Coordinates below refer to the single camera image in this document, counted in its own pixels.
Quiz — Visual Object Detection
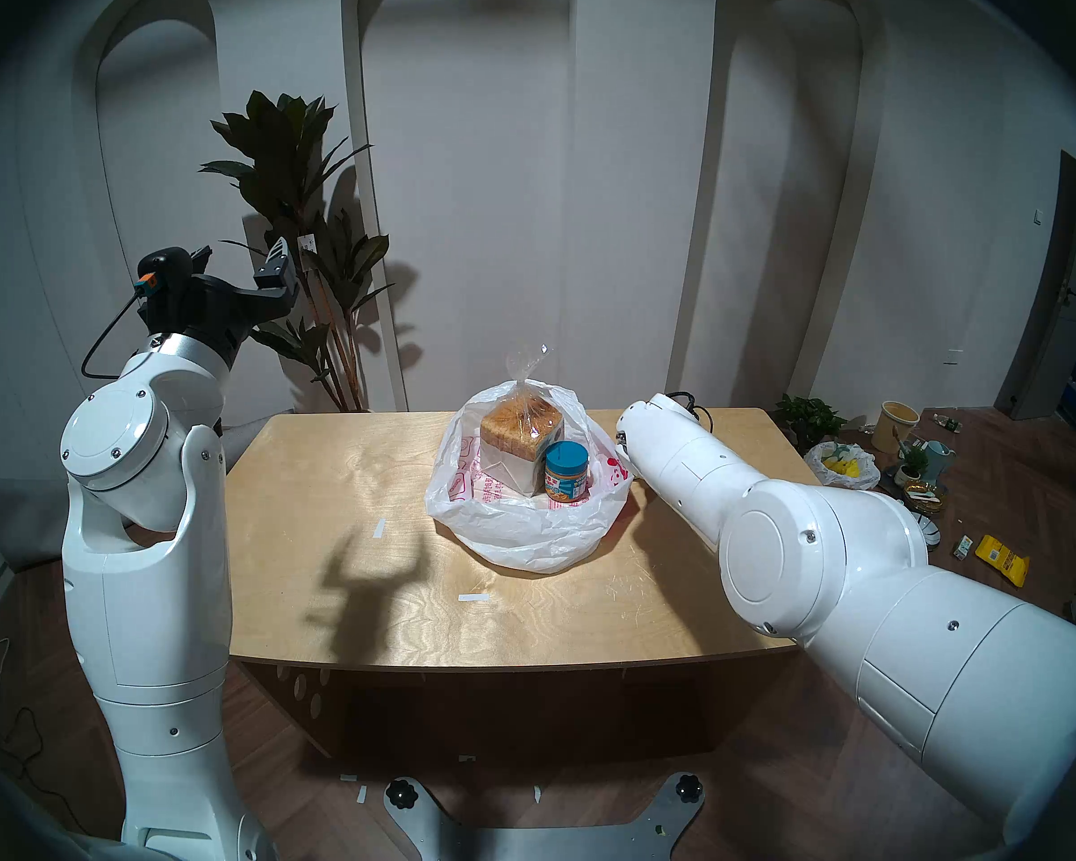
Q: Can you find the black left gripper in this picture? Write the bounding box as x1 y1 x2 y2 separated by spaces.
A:
134 237 299 367

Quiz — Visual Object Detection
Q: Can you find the bread loaf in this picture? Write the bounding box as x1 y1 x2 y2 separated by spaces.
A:
480 344 564 497

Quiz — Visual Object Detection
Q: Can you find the peanut butter jar blue lid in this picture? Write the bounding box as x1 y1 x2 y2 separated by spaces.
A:
543 440 590 503

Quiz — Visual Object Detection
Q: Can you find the white plastic shopping bag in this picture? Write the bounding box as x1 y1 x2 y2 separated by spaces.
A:
424 381 639 574

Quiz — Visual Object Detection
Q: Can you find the tall dark-leaved potted plant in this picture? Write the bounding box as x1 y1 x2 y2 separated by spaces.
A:
199 91 397 413

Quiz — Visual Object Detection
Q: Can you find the small green potted plant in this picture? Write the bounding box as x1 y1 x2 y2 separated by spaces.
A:
774 395 848 452

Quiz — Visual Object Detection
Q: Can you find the white bin with plastic liner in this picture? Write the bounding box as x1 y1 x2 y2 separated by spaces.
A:
804 440 881 492

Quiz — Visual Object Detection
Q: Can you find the beige paper bucket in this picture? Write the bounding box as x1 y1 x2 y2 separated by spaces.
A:
872 401 921 456

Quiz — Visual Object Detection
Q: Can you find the yellow snack packet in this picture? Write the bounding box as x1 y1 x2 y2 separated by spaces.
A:
975 535 1031 588

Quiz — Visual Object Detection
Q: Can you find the grey door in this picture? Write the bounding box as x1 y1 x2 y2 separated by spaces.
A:
995 140 1076 421

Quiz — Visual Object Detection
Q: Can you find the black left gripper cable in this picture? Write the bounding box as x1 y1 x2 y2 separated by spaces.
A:
81 292 147 381

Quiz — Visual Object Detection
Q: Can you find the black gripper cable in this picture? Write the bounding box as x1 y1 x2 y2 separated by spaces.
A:
664 390 715 435
81 292 147 381

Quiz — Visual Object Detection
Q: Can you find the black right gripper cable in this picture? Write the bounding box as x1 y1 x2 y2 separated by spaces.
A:
664 390 715 435

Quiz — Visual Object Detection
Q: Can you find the grey metal robot base plate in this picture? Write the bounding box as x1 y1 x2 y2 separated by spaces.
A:
384 772 706 861

